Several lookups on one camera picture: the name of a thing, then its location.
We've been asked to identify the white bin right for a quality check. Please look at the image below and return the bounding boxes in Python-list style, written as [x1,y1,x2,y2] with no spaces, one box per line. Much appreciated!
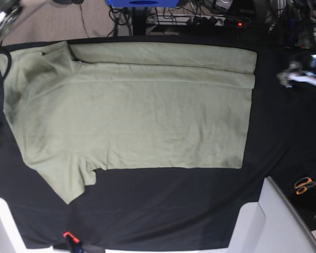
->
[227,177,316,253]

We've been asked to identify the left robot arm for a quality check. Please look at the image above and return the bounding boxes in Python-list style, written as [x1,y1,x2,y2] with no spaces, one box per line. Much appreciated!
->
[277,1,316,87]

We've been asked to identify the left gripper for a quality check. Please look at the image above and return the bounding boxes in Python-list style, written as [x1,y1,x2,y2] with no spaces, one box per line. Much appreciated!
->
[276,52,316,88]

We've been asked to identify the black table cloth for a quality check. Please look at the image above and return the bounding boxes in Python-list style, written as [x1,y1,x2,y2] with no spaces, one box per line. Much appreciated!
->
[0,37,316,251]

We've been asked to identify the red black clamp bottom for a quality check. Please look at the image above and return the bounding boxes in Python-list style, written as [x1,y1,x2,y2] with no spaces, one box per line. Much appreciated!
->
[63,231,85,253]

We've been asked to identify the orange handled scissors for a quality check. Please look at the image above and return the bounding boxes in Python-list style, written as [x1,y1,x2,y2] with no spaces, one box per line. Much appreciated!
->
[294,177,316,195]

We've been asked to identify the blue plastic box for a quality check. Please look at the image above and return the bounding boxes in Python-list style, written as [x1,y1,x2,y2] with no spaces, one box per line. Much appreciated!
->
[106,0,179,8]

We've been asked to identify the white bin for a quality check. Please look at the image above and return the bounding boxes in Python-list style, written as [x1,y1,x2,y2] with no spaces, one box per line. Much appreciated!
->
[0,198,27,253]
[227,177,316,253]

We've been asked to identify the white bin left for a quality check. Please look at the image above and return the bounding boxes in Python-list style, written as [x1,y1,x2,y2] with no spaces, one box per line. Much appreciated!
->
[0,198,27,253]

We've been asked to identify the black power strip red light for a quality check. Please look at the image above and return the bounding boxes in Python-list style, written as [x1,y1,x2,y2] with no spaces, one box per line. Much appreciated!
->
[224,18,251,29]

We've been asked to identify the light green T-shirt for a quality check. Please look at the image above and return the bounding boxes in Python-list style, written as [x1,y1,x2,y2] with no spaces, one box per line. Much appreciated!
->
[0,42,257,203]

